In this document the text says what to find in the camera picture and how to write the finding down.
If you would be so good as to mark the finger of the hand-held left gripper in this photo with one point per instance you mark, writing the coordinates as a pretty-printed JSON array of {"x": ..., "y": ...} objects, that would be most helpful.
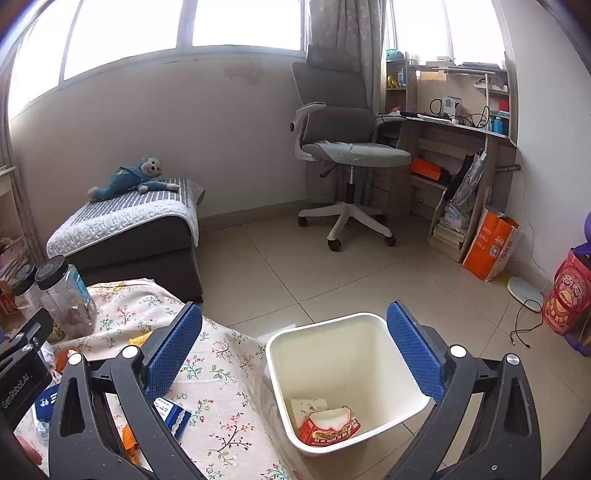
[{"x": 27, "y": 334}]

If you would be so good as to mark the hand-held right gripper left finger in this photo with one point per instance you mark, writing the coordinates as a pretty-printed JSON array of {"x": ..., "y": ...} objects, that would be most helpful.
[{"x": 173, "y": 350}]

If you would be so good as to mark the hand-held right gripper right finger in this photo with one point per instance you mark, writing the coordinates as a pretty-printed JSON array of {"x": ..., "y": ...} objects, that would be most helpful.
[{"x": 413, "y": 355}]

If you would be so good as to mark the blue carton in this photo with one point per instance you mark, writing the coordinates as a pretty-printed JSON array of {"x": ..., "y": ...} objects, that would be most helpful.
[{"x": 46, "y": 406}]

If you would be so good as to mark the white plastic trash bin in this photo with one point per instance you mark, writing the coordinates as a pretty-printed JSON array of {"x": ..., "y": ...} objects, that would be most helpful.
[{"x": 341, "y": 350}]

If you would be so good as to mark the orange peel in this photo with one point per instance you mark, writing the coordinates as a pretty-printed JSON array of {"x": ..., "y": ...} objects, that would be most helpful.
[
  {"x": 64, "y": 359},
  {"x": 129, "y": 445}
]

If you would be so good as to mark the red and white wrapper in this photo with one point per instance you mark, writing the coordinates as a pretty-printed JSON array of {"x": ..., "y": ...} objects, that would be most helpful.
[{"x": 323, "y": 436}]

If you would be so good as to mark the small clear jar black lid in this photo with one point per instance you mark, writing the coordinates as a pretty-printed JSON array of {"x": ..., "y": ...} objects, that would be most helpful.
[{"x": 25, "y": 300}]

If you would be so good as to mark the yellow snack packet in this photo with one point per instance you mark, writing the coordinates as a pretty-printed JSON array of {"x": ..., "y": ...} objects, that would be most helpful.
[{"x": 138, "y": 340}]

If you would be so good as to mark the large clear jar black lid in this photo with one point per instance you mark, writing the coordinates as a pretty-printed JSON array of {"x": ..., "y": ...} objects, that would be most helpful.
[{"x": 69, "y": 304}]

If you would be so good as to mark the floral tablecloth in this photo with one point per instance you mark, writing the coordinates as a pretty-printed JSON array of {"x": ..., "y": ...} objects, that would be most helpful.
[{"x": 221, "y": 392}]

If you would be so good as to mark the dark grey sofa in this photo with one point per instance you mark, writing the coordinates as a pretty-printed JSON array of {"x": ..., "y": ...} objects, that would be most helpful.
[{"x": 138, "y": 258}]

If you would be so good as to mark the stack of books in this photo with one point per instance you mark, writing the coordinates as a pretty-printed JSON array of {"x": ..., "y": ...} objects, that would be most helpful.
[{"x": 445, "y": 240}]

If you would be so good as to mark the white floral paper packet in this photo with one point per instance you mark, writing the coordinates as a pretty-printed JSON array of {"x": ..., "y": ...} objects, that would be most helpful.
[{"x": 304, "y": 408}]

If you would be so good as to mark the white bathroom scale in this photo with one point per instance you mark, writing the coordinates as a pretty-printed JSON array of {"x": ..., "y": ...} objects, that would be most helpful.
[{"x": 524, "y": 290}]

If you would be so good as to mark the orange paper bag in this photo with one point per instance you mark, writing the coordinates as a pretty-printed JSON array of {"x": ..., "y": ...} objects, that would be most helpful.
[{"x": 489, "y": 249}]

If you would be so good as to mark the grey patterned curtain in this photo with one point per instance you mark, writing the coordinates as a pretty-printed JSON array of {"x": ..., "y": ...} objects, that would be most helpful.
[
  {"x": 341, "y": 27},
  {"x": 18, "y": 194}
]

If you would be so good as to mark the grey quilted blanket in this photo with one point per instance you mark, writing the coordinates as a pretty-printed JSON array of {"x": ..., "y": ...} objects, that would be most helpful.
[{"x": 129, "y": 207}]

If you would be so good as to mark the white shelf unit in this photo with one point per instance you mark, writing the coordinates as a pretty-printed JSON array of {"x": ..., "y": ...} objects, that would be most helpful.
[{"x": 9, "y": 184}]

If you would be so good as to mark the red printed bag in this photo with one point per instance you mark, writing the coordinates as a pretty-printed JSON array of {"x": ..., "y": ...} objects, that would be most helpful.
[{"x": 565, "y": 295}]

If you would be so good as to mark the purple bag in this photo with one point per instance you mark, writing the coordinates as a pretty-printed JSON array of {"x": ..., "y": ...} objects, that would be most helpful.
[{"x": 579, "y": 344}]

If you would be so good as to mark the grey folded umbrella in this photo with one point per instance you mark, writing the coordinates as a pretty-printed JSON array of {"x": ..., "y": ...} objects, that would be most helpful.
[{"x": 466, "y": 184}]

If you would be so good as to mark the blue stuffed monkey toy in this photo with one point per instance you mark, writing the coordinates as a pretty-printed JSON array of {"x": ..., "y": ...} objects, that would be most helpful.
[{"x": 124, "y": 177}]

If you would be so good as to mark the orange box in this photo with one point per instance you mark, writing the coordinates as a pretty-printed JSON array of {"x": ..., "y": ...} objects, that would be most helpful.
[{"x": 425, "y": 168}]

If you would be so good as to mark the purple balloon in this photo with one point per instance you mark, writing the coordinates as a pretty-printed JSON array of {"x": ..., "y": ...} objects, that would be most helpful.
[{"x": 587, "y": 228}]

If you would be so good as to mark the wooden desk with shelves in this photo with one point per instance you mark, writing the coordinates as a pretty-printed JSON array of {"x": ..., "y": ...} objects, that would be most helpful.
[{"x": 443, "y": 138}]

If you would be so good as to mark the grey office chair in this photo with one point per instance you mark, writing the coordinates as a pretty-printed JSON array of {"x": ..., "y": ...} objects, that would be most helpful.
[{"x": 332, "y": 124}]

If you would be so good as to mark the blue bottle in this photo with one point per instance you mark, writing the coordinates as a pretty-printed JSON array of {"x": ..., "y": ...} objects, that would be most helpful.
[{"x": 497, "y": 124}]

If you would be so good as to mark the white desk device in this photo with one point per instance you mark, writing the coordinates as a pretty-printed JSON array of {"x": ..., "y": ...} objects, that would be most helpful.
[{"x": 450, "y": 106}]

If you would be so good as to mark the yellow toy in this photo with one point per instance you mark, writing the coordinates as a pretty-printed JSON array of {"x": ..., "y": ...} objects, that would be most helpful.
[{"x": 393, "y": 82}]

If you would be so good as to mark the teal box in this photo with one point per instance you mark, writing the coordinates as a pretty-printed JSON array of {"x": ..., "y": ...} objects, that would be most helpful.
[{"x": 395, "y": 54}]

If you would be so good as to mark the white framed window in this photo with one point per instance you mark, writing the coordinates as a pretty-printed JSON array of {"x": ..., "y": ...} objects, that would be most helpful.
[
  {"x": 461, "y": 27},
  {"x": 124, "y": 32}
]

